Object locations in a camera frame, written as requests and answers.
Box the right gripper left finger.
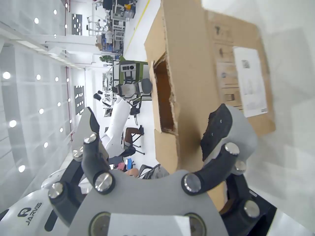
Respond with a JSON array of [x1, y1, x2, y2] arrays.
[[48, 107, 115, 226]]

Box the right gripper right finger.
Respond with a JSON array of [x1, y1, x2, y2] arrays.
[[182, 104, 262, 222]]

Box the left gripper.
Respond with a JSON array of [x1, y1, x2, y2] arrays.
[[116, 78, 152, 100]]

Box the brown folding chair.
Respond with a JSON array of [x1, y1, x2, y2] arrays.
[[124, 125, 145, 155]]

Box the large brown cardboard carton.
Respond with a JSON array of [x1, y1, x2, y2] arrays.
[[144, 0, 276, 214]]

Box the robot body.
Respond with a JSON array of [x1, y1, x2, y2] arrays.
[[0, 168, 86, 236]]

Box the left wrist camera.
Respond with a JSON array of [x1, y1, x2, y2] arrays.
[[119, 61, 138, 85]]

